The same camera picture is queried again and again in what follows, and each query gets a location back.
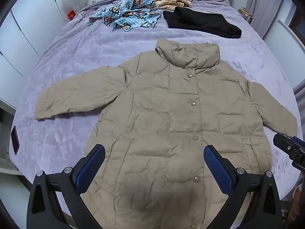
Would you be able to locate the white wardrobe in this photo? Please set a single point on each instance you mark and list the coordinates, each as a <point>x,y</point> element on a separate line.
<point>26,33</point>

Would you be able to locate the pale grey curtain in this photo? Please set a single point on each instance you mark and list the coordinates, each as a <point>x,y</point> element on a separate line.
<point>269,7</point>

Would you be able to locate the black fleece garment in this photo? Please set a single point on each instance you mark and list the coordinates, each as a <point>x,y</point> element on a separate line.
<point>202,21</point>

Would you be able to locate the purple plush blanket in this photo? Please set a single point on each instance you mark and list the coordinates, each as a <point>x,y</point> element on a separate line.
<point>78,50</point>

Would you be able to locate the beige puffer jacket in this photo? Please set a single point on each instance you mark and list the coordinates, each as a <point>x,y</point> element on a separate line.
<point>164,124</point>

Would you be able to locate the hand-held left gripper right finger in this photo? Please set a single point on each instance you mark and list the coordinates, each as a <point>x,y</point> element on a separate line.
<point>218,167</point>

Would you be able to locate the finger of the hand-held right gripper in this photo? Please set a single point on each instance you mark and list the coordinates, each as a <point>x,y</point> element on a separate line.
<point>299,159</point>
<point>282,142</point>

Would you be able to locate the small red box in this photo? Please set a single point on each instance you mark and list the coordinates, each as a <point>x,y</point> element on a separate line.
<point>71,15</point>

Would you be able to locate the dark smartphone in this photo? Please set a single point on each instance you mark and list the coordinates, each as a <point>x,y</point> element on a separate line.
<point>15,139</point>

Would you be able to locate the blue monkey-print cloth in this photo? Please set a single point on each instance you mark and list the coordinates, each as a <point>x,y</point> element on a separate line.
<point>129,10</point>

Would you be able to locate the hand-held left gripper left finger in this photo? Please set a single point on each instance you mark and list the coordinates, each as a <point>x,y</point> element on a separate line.
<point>91,165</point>

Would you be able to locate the clutter on bedside table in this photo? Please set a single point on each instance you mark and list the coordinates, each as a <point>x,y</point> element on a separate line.
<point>245,14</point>

